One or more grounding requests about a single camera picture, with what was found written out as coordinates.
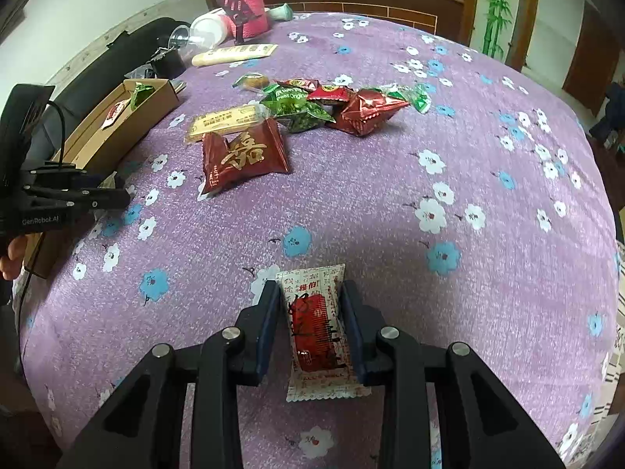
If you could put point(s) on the wooden cabinet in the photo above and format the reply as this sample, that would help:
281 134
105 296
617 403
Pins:
390 0

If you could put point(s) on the dark red gold-print snack packet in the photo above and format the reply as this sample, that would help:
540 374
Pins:
244 156

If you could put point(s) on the cream squeeze tube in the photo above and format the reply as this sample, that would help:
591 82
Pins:
234 53

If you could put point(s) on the white plastic container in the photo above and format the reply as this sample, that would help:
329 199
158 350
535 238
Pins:
207 27

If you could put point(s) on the green white-print snack packet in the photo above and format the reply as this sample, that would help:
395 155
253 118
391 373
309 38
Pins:
288 100

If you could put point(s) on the person's left hand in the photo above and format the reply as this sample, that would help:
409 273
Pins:
10 261

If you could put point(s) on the shiny red foil snack packet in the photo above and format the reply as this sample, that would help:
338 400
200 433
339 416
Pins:
366 112

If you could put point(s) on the green bamboo wall decal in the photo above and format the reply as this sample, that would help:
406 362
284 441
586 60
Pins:
500 5

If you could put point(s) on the white red-print snack packet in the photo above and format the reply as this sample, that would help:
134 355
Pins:
312 322

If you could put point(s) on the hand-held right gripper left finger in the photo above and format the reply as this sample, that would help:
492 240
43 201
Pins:
271 322

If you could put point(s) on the purple floral tablecloth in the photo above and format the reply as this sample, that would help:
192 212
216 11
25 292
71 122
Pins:
390 205

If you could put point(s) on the small black object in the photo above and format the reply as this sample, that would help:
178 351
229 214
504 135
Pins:
166 63

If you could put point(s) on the dark green snack packet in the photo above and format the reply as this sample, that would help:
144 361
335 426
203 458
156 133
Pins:
305 121

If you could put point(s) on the light green snack packet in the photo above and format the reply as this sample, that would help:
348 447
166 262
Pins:
417 100

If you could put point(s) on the red and white snack packet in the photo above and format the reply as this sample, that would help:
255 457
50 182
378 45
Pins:
113 113

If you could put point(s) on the cardboard box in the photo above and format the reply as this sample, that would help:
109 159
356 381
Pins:
107 132

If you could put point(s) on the black bag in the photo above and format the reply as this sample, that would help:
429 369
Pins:
122 53

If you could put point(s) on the small green snack packet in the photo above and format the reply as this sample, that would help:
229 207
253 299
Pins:
141 94

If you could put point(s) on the brown wooden door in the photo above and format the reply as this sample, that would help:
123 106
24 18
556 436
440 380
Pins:
586 58

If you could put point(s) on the red snack packet yellow mark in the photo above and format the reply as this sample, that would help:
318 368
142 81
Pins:
332 93

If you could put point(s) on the pale green cup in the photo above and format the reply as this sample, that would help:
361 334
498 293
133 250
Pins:
279 11

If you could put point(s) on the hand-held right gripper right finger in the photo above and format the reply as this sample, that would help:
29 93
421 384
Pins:
352 322

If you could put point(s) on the clear plastic cup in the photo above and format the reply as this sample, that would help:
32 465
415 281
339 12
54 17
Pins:
180 39

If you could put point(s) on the clear green-edged candy packet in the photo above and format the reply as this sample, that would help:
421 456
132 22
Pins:
254 81

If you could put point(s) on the jar with pink knit cover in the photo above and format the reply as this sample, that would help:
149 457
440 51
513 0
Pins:
256 14

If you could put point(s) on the beige snack bar packet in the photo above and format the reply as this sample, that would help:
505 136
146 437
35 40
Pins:
224 119

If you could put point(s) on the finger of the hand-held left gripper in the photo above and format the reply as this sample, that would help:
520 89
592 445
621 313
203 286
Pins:
58 171
107 199

